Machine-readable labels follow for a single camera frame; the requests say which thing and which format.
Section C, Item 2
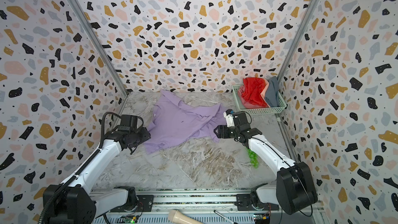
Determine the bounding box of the right aluminium corner post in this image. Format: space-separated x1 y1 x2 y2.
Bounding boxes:
277 0 319 85

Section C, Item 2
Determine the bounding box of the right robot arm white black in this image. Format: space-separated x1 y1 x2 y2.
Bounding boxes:
214 110 318 215

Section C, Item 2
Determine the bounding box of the mint green plastic basket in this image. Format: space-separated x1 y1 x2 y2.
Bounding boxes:
232 85 287 115

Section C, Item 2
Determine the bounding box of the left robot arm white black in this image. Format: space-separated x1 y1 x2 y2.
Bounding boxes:
38 115 150 224

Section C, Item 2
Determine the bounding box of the left aluminium corner post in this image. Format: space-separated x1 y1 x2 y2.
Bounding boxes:
67 0 128 97

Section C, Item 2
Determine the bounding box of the red t shirt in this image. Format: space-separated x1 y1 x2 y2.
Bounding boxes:
237 77 269 108

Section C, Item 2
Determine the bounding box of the pink t shirt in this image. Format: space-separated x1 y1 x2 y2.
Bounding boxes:
237 78 271 110

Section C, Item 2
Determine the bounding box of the lilac t shirt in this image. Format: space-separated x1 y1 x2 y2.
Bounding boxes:
144 90 227 153

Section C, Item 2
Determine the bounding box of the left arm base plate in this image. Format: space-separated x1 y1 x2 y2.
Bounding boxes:
110 195 154 213

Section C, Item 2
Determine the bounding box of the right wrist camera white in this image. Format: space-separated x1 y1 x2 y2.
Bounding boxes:
223 109 235 128

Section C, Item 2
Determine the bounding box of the small green circuit board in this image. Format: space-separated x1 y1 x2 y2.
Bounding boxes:
117 215 140 224

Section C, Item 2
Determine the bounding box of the grey t shirt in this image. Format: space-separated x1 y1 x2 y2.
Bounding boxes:
264 76 279 107

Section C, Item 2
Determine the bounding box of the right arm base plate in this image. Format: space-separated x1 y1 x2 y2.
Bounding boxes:
234 192 279 211

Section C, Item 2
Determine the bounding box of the metal screwdriver tool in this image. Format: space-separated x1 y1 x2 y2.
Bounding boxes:
214 210 237 224

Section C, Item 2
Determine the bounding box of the aluminium mounting rail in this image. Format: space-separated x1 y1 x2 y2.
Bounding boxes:
58 188 325 224

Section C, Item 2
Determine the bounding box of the green plastic grape bunch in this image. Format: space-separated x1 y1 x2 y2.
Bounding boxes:
247 149 259 169

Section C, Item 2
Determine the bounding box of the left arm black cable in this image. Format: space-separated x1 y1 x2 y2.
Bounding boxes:
37 111 123 224

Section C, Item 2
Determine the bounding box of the beige cylindrical handle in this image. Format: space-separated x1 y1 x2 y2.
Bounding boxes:
168 209 203 224

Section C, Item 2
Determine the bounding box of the aluminium corner post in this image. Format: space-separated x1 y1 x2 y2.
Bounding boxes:
277 0 319 85
67 0 128 97

